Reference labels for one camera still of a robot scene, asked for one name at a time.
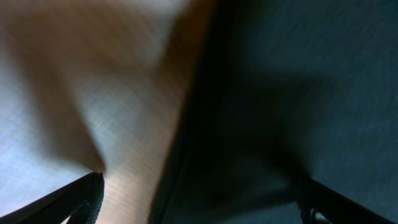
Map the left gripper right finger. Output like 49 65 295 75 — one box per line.
295 177 394 224

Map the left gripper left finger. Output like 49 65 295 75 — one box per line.
1 172 104 224

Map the folded blue denim cloth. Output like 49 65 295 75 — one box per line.
148 0 397 223

